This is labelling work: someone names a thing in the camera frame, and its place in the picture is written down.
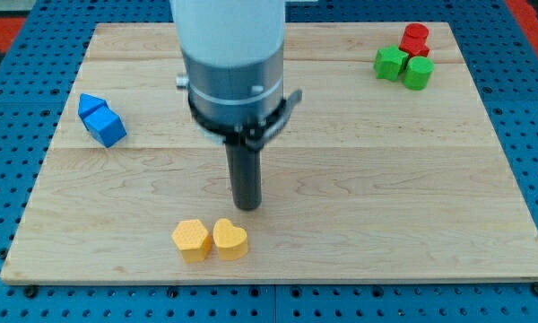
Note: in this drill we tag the red cylinder block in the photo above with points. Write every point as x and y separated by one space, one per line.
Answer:
415 31

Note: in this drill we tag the yellow hexagon block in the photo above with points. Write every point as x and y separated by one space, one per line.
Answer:
192 240

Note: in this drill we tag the green star block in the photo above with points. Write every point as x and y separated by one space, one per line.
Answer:
390 62

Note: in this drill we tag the blue cube block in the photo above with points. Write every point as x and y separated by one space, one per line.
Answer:
105 126

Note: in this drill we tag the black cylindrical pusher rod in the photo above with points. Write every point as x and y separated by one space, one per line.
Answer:
245 176

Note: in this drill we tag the yellow heart block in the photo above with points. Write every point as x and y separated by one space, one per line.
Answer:
231 241

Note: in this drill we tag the blue triangle block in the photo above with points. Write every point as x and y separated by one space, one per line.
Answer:
87 105

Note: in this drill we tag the red star block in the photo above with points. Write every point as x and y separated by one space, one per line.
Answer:
414 47

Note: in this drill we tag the wooden board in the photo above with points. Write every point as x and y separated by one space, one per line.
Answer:
369 183

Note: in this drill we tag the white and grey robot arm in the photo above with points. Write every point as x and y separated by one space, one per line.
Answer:
233 54

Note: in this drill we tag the green cylinder block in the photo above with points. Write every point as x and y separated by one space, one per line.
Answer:
417 73

